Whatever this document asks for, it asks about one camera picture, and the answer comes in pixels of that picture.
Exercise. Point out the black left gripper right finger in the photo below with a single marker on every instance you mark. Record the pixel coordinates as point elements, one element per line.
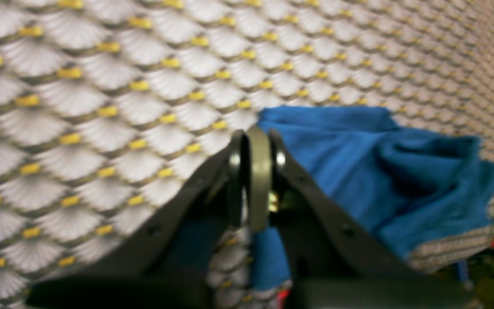
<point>334,263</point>

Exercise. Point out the blue long-sleeve T-shirt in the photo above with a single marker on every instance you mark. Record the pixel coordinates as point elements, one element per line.
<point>405,186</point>

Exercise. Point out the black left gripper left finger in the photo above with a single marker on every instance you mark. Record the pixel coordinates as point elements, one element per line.
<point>164,264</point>

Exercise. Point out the fan-patterned table cloth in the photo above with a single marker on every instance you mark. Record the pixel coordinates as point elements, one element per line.
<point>108,106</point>

